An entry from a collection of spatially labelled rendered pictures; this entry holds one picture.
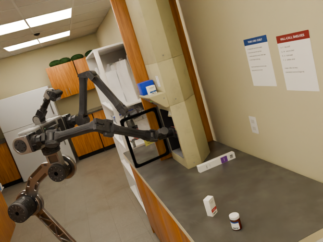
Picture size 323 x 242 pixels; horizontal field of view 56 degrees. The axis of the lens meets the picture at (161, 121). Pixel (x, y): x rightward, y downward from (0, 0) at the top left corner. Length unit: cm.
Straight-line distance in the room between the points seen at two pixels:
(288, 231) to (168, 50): 127
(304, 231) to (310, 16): 87
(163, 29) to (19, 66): 578
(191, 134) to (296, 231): 102
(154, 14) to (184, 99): 59
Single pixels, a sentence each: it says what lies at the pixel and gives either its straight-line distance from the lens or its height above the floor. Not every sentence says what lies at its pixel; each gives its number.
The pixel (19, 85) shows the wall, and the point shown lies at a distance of 755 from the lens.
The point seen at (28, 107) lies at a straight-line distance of 687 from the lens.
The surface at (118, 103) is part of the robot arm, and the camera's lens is 237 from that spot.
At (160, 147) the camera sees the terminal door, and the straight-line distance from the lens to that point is 238.
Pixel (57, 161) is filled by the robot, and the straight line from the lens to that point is 246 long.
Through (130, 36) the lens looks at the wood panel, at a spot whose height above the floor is 195.
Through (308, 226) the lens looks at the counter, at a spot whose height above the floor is 94.
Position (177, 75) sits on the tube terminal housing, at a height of 159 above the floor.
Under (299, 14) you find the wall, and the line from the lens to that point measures 150.
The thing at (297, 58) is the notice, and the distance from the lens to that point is 156.
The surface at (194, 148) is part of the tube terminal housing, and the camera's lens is 215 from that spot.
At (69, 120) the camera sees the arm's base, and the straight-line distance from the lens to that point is 255.
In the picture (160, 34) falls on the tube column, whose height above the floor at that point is 188.
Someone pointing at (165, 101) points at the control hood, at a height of 145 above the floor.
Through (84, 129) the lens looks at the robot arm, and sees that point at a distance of 195.
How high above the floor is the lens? 176
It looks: 12 degrees down
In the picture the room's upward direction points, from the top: 17 degrees counter-clockwise
